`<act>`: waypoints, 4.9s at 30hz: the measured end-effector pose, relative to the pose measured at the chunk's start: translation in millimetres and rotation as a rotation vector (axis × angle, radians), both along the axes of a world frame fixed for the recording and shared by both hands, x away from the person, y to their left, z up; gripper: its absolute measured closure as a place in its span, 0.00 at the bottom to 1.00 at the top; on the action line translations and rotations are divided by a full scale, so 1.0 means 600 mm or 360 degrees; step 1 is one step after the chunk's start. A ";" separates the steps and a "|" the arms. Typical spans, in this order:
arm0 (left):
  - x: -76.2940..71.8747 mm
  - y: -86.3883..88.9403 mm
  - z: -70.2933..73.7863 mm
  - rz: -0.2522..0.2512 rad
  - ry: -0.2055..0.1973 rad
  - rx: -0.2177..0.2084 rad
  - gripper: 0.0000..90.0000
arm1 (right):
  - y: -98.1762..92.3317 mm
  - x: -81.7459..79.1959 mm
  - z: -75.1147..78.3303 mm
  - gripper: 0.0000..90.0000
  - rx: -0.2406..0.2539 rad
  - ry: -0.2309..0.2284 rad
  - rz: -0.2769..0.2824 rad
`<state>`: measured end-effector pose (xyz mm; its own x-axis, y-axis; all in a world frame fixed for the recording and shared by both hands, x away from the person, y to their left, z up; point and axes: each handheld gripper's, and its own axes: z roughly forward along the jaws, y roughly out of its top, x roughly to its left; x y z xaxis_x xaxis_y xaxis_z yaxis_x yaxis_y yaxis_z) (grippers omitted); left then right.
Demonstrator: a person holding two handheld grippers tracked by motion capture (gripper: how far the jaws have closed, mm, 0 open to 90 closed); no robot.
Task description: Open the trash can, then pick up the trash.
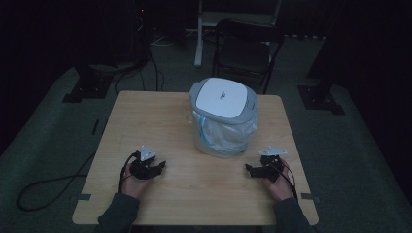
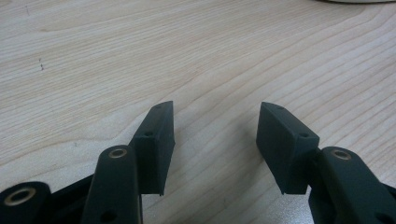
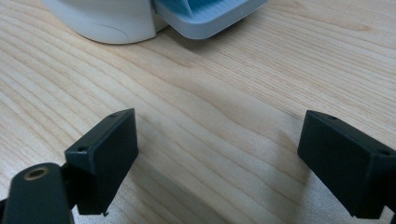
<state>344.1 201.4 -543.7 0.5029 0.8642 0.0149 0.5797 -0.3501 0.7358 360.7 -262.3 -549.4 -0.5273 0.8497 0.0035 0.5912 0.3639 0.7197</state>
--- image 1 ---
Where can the grey tape piece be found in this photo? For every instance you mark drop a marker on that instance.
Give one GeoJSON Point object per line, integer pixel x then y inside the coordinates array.
{"type": "Point", "coordinates": [82, 197]}
{"type": "Point", "coordinates": [309, 196]}

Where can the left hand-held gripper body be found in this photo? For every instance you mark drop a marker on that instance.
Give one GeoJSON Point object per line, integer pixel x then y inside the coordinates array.
{"type": "Point", "coordinates": [143, 168]}

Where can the grey trash can white lid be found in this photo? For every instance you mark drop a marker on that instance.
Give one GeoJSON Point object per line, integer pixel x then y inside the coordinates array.
{"type": "Point", "coordinates": [223, 97]}

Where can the black stand base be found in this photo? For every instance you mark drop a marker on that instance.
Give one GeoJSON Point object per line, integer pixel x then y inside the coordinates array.
{"type": "Point", "coordinates": [320, 97]}
{"type": "Point", "coordinates": [87, 87]}

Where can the black tape strip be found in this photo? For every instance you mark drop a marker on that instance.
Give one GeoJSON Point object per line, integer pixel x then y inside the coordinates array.
{"type": "Point", "coordinates": [95, 126]}

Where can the clear plastic trash bag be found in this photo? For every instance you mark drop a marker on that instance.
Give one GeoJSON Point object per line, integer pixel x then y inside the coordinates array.
{"type": "Point", "coordinates": [223, 136]}

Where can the person's right hand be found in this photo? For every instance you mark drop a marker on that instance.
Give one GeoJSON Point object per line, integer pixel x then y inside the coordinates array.
{"type": "Point", "coordinates": [281, 187]}

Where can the person's left hand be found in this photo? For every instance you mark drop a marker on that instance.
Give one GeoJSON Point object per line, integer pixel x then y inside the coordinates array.
{"type": "Point", "coordinates": [133, 186]}

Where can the black folding chair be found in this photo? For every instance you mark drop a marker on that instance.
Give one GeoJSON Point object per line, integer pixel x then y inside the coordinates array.
{"type": "Point", "coordinates": [247, 51]}

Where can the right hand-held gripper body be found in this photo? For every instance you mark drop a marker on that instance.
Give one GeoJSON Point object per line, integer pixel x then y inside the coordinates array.
{"type": "Point", "coordinates": [270, 165]}

